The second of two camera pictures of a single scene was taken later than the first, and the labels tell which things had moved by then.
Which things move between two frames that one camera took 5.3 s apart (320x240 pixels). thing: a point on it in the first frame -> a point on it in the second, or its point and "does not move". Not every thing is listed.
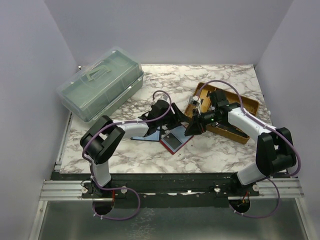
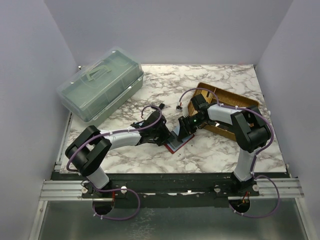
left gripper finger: [181, 117] -> [173, 139]
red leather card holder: [175, 139] does not move
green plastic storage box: [102, 85] does not move
